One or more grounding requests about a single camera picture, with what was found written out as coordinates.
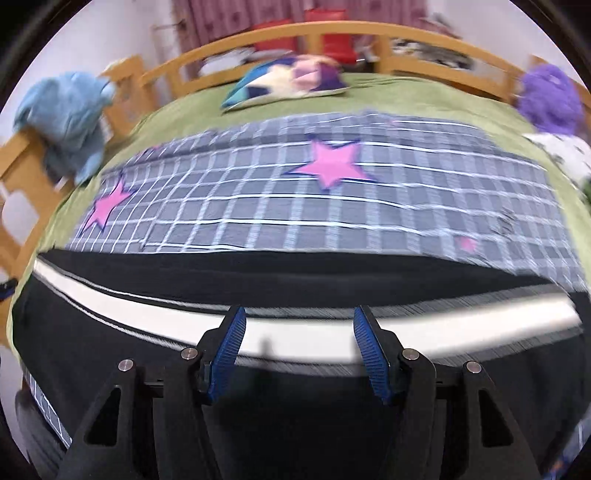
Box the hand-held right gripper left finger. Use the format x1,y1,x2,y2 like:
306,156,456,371
55,305,247,480

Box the purple plush toy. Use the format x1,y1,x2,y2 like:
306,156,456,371
517,64,585,137

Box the grey checkered star blanket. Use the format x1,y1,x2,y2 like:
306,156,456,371
69,110,591,294

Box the white spotted cloth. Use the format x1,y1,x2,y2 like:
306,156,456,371
524,131,591,188

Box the colourful patchwork pillow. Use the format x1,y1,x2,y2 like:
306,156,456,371
221,54,348,112

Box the red chair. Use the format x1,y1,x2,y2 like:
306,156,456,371
305,9,359,64
252,21,297,55

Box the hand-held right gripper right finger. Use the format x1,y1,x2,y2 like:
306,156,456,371
353,305,542,480

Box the black pants with white stripe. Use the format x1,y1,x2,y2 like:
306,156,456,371
11,249,585,480

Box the red striped curtain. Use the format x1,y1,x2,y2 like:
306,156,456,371
173,0,426,52

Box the blue plush toy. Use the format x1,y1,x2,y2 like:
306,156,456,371
14,71,116,186

